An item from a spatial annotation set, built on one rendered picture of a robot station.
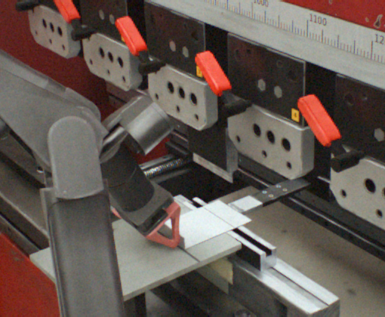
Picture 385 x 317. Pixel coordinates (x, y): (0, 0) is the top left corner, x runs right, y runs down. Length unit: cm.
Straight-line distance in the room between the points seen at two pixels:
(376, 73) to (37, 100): 39
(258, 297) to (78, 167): 63
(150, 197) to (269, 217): 212
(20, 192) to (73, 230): 102
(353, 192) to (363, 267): 205
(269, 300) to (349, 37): 47
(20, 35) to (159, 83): 81
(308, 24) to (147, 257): 46
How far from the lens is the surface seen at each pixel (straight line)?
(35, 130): 76
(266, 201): 143
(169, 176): 187
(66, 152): 75
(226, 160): 130
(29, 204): 175
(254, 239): 134
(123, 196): 124
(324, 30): 102
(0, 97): 76
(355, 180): 104
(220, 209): 142
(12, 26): 208
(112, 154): 119
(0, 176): 187
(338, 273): 306
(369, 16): 97
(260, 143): 116
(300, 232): 327
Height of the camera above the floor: 171
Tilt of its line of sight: 27 degrees down
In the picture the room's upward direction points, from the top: 3 degrees counter-clockwise
